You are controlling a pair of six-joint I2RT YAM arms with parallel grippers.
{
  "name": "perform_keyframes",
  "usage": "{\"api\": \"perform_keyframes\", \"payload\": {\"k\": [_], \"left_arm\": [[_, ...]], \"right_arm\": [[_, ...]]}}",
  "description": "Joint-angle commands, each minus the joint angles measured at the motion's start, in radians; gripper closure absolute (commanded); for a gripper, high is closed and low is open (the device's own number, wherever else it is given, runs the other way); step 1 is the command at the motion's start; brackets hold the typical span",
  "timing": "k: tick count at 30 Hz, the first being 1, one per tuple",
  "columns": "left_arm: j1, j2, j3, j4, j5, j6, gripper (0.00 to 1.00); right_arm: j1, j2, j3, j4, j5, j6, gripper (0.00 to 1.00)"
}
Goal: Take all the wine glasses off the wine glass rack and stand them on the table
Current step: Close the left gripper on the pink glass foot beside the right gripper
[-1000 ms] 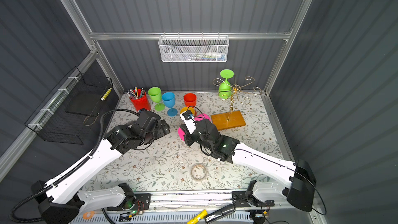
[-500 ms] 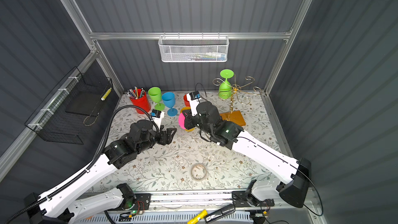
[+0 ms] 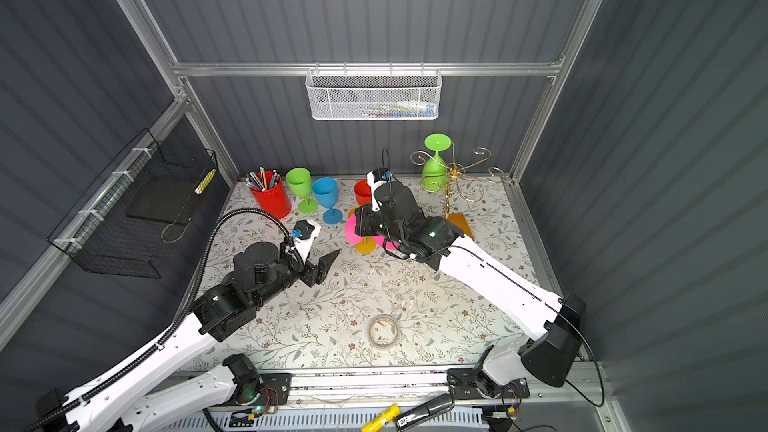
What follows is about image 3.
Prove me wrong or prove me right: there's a yellow wine glass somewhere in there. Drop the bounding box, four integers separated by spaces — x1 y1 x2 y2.
345 208 376 255

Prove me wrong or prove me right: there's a pink wine glass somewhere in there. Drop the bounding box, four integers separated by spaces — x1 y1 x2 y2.
345 209 397 254

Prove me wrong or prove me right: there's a red wine glass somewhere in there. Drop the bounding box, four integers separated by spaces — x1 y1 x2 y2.
353 180 372 206

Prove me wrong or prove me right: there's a green wine glass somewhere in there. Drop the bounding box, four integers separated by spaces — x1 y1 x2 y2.
421 133 452 192
285 167 318 214

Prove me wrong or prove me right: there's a gold rack with orange base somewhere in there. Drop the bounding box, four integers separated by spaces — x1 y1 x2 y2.
410 137 511 239

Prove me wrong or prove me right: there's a blue wine glass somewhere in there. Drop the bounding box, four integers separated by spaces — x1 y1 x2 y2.
312 177 343 225

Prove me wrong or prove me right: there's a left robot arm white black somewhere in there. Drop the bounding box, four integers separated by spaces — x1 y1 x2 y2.
28 207 338 431

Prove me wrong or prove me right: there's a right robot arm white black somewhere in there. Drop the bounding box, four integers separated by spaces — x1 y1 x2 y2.
355 168 590 398

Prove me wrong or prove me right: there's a floral table mat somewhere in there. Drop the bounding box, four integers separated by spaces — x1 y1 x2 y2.
177 181 539 372

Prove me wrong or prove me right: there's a red pencil cup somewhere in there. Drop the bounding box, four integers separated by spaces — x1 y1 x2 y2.
246 168 291 219

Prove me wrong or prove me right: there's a clear tape roll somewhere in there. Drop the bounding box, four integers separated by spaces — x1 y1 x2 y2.
367 315 401 350

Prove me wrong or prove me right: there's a yellow marker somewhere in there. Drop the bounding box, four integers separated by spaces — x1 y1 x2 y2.
361 404 401 432

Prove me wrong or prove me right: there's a black handheld device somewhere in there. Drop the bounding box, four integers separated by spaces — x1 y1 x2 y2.
394 393 455 431

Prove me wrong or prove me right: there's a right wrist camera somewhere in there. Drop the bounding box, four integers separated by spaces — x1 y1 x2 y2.
366 167 393 212

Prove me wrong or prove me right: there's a white wire mesh basket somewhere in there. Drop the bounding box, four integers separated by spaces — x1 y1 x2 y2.
305 70 443 121

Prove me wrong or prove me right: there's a black wire basket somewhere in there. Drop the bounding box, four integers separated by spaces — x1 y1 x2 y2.
48 135 218 279

